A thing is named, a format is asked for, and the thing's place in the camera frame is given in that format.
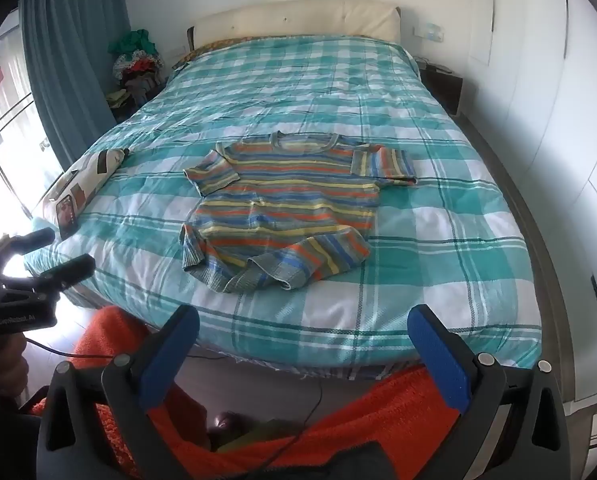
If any white wall socket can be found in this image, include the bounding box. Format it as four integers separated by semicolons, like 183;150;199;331
414;24;446;42

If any teal plaid blanket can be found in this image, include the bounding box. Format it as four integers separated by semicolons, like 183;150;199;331
23;35;544;381

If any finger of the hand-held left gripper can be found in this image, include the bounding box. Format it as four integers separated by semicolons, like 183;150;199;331
39;254;97;292
6;227;56;257

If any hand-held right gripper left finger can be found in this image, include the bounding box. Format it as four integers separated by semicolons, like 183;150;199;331
36;304;202;480

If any person's left hand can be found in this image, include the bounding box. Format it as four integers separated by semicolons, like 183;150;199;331
0;335;28;411

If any cream padded headboard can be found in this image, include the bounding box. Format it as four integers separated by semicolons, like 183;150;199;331
186;0;403;53

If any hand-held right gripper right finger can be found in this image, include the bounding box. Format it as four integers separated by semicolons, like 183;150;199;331
407;304;571;480

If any yellow-green object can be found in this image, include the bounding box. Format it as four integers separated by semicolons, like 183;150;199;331
218;422;304;453

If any pile of mixed clothes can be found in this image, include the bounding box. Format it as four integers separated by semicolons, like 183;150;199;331
106;29;166;111

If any yellow patterned sheet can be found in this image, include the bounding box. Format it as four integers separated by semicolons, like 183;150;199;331
173;35;259;68

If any blue-grey curtain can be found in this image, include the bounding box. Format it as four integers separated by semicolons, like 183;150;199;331
18;0;132;176

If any black cable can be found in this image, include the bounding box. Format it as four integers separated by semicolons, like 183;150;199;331
25;337;325;466

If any dark nightstand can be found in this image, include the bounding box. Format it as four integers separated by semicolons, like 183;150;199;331
418;57;464;118

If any white wardrobe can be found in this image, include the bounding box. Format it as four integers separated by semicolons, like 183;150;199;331
478;0;597;411

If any patterned cream pillow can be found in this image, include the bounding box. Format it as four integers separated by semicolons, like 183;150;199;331
41;147;132;233

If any window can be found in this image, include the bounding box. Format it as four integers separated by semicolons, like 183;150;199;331
0;10;59;221

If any striped knit sweater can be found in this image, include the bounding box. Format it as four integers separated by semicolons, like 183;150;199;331
180;131;418;293

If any orange fleece cloth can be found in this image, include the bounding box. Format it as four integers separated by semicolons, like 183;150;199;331
31;305;479;480

